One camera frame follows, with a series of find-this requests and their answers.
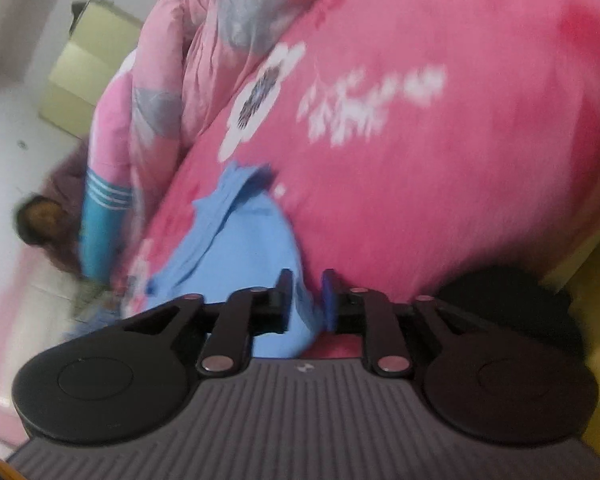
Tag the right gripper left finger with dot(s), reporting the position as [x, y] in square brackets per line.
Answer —
[246, 314]

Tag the teal pink striped pillow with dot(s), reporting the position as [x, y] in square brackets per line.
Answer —
[108, 188]

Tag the white pink bed headboard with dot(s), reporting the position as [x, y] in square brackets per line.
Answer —
[35, 314]

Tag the pink floral bed blanket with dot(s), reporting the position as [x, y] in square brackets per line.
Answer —
[409, 141]

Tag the pile of jeans and plaid clothes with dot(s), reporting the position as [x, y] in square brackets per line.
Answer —
[94, 307]

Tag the person in maroon jacket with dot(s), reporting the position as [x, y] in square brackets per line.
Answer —
[51, 219]

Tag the light blue t-shirt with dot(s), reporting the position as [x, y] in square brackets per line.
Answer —
[241, 239]

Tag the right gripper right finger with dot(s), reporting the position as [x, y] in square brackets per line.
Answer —
[365, 312]

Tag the pale yellow wardrobe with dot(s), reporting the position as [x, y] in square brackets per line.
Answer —
[100, 37]

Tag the pink grey quilt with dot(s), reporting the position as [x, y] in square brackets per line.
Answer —
[191, 57]

